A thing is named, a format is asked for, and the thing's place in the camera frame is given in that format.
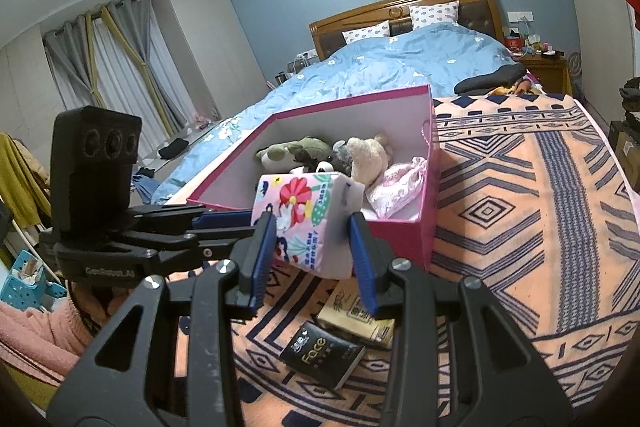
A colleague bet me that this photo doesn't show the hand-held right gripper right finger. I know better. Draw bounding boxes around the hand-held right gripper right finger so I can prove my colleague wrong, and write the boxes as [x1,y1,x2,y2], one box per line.
[347,211,573,427]

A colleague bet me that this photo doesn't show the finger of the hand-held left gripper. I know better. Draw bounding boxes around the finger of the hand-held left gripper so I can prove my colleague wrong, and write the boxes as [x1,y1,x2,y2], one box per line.
[127,203,256,233]
[120,224,256,269]

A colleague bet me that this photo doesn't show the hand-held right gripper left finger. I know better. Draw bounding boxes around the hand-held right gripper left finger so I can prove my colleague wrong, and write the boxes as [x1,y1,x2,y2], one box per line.
[47,209,278,427]

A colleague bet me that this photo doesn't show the pink storage box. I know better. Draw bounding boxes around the pink storage box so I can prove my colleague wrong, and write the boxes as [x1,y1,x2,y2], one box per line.
[186,84,441,273]

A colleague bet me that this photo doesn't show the gold tissue pack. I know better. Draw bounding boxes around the gold tissue pack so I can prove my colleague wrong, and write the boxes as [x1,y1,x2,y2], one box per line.
[316,279,396,350]

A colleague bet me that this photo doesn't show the floral tissue pack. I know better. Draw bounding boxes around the floral tissue pack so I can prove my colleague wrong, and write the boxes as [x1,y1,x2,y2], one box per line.
[250,172,366,280]

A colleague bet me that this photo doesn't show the pink brocade drawstring pouch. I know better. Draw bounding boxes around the pink brocade drawstring pouch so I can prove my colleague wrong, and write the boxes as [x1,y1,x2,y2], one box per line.
[365,156,428,218]

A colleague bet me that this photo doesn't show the green plush toy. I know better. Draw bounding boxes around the green plush toy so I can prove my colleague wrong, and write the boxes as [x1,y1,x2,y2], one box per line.
[255,136,333,172]

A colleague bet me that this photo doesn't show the cream plush bear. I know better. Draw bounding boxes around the cream plush bear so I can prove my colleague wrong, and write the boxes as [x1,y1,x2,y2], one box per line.
[345,134,396,190]

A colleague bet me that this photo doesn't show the brown grey teddy bear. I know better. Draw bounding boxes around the brown grey teddy bear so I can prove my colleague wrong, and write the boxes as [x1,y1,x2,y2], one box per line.
[292,139,356,175]

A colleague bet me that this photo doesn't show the black tissue pack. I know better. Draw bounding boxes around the black tissue pack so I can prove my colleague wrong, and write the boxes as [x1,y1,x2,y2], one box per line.
[279,321,366,390]

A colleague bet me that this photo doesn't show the person's left forearm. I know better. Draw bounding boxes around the person's left forearm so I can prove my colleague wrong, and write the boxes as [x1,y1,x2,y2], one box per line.
[0,297,101,388]

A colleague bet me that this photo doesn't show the blue jeans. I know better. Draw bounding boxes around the blue jeans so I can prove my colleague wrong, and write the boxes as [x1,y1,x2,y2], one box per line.
[131,167,161,202]

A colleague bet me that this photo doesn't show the yellow garment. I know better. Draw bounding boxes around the yellow garment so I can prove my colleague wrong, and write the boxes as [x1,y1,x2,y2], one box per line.
[0,132,51,228]

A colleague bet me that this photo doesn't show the black clothing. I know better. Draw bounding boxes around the black clothing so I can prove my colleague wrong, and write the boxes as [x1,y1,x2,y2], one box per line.
[157,138,190,159]

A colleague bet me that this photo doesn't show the white sheer curtain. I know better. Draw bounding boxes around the white sheer curtain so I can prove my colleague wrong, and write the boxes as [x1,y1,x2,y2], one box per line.
[85,14,166,142]

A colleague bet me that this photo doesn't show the grey curtain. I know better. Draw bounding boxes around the grey curtain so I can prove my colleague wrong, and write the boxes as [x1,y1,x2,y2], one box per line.
[112,0,221,140]
[42,14,103,130]

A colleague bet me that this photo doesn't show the blue perforated basket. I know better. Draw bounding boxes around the blue perforated basket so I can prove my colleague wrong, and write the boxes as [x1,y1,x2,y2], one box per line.
[0,252,68,308]

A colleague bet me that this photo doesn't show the orange patterned blanket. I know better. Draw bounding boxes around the orange patterned blanket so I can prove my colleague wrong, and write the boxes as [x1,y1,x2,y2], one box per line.
[150,93,636,427]

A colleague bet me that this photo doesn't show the blue floral duvet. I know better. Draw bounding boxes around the blue floral duvet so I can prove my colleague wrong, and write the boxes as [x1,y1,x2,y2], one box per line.
[150,21,526,205]

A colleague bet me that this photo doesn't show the black garment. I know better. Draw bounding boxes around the black garment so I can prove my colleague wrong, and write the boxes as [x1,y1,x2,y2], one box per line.
[452,63,528,95]

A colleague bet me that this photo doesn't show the white patterned pillow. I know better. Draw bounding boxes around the white patterned pillow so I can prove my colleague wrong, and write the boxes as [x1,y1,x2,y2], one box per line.
[409,0,460,28]
[342,21,392,45]

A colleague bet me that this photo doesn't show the wooden bed headboard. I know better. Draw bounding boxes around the wooden bed headboard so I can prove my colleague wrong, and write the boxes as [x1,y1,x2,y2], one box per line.
[309,0,506,60]

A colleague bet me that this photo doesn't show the wooden nightstand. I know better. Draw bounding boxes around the wooden nightstand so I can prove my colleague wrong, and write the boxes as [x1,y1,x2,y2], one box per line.
[520,54,573,95]

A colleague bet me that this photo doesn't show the brown cardboard box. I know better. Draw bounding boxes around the brown cardboard box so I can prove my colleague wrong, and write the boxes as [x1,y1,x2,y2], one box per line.
[607,119,640,188]

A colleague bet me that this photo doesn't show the dark clothes pile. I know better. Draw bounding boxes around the dark clothes pile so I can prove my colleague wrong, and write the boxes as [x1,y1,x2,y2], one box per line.
[617,77,640,122]

